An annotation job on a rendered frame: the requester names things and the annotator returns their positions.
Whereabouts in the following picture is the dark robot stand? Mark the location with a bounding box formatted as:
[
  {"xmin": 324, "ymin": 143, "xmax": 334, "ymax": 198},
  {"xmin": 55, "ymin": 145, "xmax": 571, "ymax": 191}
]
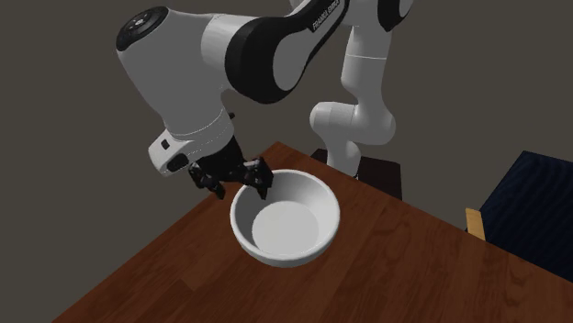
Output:
[{"xmin": 309, "ymin": 148, "xmax": 403, "ymax": 201}]

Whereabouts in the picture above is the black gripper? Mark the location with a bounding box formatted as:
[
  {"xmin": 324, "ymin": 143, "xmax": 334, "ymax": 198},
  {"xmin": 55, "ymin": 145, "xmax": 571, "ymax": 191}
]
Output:
[{"xmin": 187, "ymin": 135, "xmax": 275, "ymax": 201}]

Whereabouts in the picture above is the dark blue chair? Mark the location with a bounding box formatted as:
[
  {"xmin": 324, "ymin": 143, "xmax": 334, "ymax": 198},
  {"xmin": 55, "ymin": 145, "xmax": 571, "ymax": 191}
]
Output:
[{"xmin": 465, "ymin": 150, "xmax": 573, "ymax": 284}]

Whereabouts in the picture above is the white bowl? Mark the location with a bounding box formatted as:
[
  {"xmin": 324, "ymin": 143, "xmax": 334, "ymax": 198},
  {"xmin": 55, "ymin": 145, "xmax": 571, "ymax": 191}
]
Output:
[{"xmin": 229, "ymin": 169, "xmax": 342, "ymax": 269}]

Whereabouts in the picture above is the brown wooden table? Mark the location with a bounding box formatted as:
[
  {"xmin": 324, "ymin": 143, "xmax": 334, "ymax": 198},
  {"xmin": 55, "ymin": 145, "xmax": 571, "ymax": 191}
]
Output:
[{"xmin": 51, "ymin": 140, "xmax": 573, "ymax": 323}]

